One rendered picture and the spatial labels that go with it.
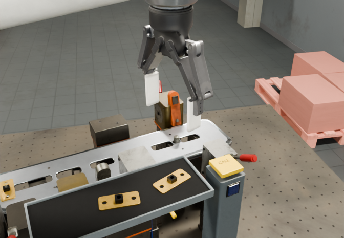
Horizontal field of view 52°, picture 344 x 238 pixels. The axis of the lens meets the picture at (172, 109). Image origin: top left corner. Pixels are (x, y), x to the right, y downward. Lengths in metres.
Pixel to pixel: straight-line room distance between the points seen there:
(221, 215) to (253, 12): 5.10
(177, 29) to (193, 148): 0.64
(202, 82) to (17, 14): 0.31
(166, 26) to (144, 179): 0.37
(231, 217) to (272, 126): 1.03
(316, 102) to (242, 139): 1.24
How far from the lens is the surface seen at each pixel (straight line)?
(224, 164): 0.86
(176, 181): 0.80
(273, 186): 1.53
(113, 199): 0.77
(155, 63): 0.69
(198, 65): 0.59
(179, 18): 0.59
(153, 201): 0.76
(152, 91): 0.73
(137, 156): 0.96
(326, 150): 3.09
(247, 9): 5.80
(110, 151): 1.17
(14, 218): 0.91
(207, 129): 1.27
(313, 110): 2.90
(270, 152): 1.71
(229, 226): 0.96
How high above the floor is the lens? 1.69
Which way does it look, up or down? 30 degrees down
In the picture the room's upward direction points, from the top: straight up
